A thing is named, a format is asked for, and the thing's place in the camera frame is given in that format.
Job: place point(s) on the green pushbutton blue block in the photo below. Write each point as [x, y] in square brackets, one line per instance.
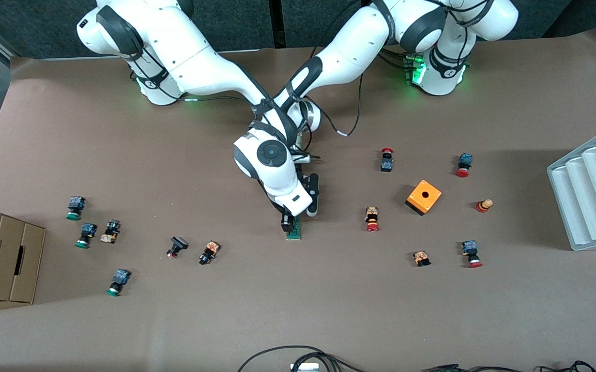
[86, 235]
[118, 282]
[75, 207]

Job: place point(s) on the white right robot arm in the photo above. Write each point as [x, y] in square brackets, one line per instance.
[199, 62]

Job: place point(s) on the white ridged plastic tray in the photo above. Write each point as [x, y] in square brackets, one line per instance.
[592, 206]

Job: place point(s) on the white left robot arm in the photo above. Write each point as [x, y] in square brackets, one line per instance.
[349, 57]

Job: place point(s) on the black vertical divider strip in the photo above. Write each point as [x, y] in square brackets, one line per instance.
[277, 23]

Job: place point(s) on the black pushbutton orange block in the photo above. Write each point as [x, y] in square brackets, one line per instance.
[209, 252]
[111, 231]

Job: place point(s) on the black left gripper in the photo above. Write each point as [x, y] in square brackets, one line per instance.
[299, 172]

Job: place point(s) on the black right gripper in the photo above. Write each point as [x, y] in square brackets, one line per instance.
[287, 221]

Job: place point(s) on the red yellow mushroom button head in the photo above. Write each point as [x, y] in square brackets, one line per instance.
[484, 205]

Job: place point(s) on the red pushbutton blue block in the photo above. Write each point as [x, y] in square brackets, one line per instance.
[464, 165]
[471, 253]

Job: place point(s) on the orange button enclosure box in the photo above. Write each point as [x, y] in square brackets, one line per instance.
[424, 197]

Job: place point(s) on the black square pushbutton red base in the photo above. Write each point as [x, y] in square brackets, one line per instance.
[177, 247]

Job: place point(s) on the orange black contact block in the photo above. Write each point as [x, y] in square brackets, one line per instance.
[422, 258]

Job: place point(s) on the green load switch white lever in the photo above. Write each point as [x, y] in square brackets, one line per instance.
[298, 231]

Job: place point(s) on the red pushbutton black block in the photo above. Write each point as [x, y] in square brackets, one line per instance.
[386, 161]

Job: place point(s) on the white plug adapter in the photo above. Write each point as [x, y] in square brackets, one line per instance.
[305, 368]

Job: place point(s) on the red pushbutton orange block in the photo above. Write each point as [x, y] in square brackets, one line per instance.
[372, 218]

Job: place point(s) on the brown cardboard box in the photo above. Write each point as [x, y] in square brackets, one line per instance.
[3, 258]

